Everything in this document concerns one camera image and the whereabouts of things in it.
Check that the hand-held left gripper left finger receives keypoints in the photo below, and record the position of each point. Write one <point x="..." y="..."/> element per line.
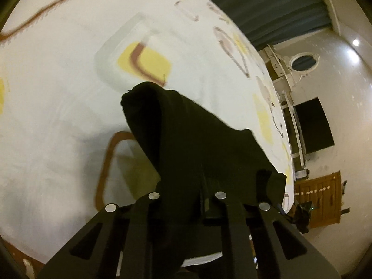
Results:
<point x="139" y="226"/>

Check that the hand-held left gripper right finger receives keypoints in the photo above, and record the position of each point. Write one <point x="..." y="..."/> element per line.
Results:
<point x="232" y="232"/>

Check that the black pants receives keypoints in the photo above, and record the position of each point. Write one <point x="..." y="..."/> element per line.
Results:
<point x="189" y="139"/>

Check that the wooden cabinet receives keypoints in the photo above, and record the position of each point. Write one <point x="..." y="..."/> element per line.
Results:
<point x="322" y="203"/>

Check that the white television stand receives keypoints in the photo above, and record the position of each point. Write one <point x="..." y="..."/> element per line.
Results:
<point x="300" y="162"/>

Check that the black flat television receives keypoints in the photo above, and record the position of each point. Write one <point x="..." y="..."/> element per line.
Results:
<point x="314" y="125"/>

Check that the white vanity dresser with mirror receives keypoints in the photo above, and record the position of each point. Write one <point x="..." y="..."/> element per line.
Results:
<point x="290" y="77"/>

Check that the patterned white bedsheet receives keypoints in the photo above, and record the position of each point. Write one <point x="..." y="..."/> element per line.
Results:
<point x="72" y="93"/>

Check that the round ceiling spotlight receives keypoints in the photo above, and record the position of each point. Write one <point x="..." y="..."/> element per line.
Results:
<point x="356" y="42"/>

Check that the teal curtain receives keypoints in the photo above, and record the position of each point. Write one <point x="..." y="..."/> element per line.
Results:
<point x="261" y="11"/>

